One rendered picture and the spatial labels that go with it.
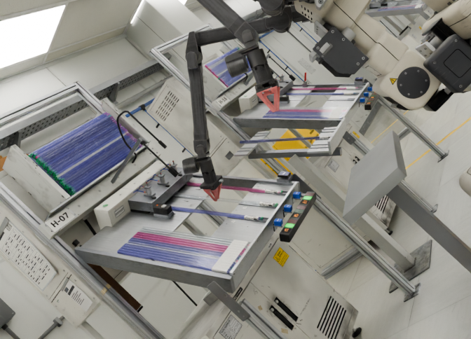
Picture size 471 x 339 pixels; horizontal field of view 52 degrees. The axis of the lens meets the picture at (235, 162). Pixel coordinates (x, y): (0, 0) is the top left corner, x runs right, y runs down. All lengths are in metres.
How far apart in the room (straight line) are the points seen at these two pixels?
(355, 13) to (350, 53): 0.15
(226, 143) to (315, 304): 1.32
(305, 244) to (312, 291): 1.03
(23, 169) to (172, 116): 1.39
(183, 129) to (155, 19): 2.41
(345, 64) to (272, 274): 1.04
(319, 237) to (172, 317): 1.32
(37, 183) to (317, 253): 1.93
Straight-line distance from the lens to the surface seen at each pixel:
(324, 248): 3.33
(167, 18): 5.49
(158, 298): 3.90
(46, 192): 2.19
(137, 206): 2.21
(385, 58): 1.70
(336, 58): 1.67
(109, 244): 2.05
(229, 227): 1.95
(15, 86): 4.66
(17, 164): 2.24
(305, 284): 2.36
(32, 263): 2.34
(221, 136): 3.20
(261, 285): 2.18
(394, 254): 2.56
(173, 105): 3.31
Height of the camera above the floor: 0.93
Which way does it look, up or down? 2 degrees up
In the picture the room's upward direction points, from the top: 47 degrees counter-clockwise
